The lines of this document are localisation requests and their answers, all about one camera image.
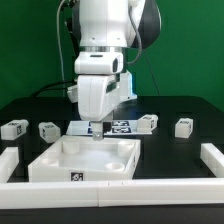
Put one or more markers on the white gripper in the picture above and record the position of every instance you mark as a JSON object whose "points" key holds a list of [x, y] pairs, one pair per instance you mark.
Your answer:
{"points": [[97, 88]]}

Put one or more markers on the white square table top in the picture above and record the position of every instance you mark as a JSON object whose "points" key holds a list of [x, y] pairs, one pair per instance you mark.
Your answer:
{"points": [[77, 158]]}

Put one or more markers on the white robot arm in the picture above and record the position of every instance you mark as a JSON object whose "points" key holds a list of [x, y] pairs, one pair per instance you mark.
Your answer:
{"points": [[105, 29]]}

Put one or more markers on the white sheet with tags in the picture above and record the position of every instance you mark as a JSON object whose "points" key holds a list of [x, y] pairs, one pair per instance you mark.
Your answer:
{"points": [[116, 128]]}

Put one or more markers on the white U-shaped fence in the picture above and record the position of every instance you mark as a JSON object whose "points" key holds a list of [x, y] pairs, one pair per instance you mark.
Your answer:
{"points": [[25, 195]]}

